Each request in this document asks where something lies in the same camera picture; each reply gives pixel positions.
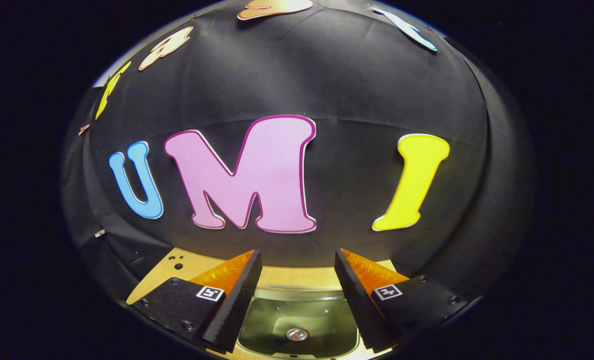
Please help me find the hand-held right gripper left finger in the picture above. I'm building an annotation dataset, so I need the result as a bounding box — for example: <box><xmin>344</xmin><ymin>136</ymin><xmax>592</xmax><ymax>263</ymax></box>
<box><xmin>131</xmin><ymin>249</ymin><xmax>263</xmax><ymax>353</ymax></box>

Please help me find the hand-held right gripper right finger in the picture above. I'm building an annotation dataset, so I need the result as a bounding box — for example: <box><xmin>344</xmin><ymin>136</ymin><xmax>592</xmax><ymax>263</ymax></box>
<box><xmin>334</xmin><ymin>248</ymin><xmax>477</xmax><ymax>353</ymax></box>

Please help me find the green desktop garbage bin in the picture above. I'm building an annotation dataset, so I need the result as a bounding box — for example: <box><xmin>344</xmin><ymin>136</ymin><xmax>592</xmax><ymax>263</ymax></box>
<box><xmin>237</xmin><ymin>286</ymin><xmax>362</xmax><ymax>360</ymax></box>

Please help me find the wooden desktop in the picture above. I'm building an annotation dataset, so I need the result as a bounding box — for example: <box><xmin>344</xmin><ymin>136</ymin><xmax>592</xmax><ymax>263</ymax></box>
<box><xmin>126</xmin><ymin>247</ymin><xmax>397</xmax><ymax>360</ymax></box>

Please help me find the black backdrop cloth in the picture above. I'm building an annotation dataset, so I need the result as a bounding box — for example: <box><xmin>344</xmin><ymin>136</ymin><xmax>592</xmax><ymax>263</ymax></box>
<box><xmin>59</xmin><ymin>0</ymin><xmax>535</xmax><ymax>311</ymax></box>

